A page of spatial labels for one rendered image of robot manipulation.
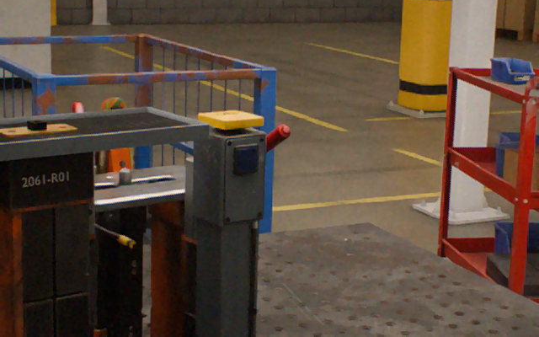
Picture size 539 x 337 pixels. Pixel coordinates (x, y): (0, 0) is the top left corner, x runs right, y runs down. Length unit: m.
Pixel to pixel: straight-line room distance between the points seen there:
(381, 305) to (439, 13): 6.57
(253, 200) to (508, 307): 0.89
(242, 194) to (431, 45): 7.25
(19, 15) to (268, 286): 7.53
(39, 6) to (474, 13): 5.01
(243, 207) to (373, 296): 0.82
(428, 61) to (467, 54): 3.15
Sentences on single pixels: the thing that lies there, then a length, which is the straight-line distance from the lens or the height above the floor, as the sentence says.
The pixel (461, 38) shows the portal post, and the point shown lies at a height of 0.90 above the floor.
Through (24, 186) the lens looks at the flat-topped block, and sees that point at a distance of 1.19.
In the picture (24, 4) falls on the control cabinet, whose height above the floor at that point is 0.72.
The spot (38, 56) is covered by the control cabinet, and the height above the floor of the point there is 0.27.
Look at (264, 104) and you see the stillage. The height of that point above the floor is 0.83.
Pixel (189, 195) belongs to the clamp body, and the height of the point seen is 1.01.
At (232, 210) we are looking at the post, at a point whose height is 1.05.
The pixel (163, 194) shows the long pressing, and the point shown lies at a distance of 1.61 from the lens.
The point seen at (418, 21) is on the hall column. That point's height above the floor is 0.73.
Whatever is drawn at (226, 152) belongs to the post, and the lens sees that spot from 1.32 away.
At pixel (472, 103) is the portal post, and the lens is 5.48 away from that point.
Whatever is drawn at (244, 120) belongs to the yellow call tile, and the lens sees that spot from 1.33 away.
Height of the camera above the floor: 1.38
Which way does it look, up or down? 12 degrees down
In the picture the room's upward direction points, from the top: 2 degrees clockwise
